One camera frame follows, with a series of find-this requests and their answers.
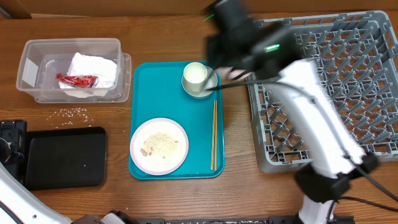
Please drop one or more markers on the clear plastic bin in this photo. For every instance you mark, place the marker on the clear plastic bin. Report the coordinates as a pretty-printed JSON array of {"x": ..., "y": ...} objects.
[{"x": 42, "y": 59}]

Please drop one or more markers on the red snack wrapper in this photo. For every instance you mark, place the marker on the red snack wrapper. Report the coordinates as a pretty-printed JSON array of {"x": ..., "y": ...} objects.
[{"x": 79, "y": 81}]

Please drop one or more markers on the wooden chopstick left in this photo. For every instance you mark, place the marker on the wooden chopstick left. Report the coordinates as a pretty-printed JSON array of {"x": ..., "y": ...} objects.
[{"x": 212, "y": 137}]

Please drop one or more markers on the black waste tray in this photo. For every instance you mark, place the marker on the black waste tray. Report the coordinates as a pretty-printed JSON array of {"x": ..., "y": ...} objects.
[{"x": 66, "y": 158}]

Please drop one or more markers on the white paper cup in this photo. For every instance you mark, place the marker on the white paper cup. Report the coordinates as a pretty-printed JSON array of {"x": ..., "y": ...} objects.
[{"x": 194, "y": 75}]

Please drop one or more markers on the pink plate with rice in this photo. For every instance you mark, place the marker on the pink plate with rice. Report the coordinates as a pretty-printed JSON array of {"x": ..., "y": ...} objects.
[{"x": 159, "y": 146}]

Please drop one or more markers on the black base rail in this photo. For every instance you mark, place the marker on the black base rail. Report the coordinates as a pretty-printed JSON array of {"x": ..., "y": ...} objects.
[{"x": 291, "y": 219}]

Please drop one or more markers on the teal plastic tray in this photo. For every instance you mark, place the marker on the teal plastic tray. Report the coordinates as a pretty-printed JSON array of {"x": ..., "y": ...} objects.
[{"x": 158, "y": 93}]

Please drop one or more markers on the grey dishwasher rack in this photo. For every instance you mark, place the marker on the grey dishwasher rack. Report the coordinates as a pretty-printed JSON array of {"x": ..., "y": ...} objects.
[{"x": 355, "y": 54}]

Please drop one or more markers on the grey-green small saucer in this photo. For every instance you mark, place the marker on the grey-green small saucer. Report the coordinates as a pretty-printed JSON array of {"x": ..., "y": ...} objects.
[{"x": 212, "y": 82}]

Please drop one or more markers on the spilled rice grains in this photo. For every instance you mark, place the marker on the spilled rice grains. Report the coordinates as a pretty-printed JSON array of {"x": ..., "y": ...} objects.
[{"x": 63, "y": 118}]

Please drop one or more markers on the white napkin in bin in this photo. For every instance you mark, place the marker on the white napkin in bin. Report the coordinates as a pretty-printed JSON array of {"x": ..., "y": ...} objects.
[{"x": 100, "y": 67}]

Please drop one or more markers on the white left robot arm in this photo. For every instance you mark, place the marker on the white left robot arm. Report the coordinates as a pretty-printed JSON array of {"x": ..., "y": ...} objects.
[{"x": 18, "y": 203}]

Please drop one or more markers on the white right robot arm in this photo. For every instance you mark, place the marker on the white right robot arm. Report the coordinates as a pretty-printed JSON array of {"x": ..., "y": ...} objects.
[{"x": 272, "y": 54}]

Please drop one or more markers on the pink small bowl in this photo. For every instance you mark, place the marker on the pink small bowl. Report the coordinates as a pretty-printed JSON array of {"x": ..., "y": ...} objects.
[{"x": 229, "y": 73}]

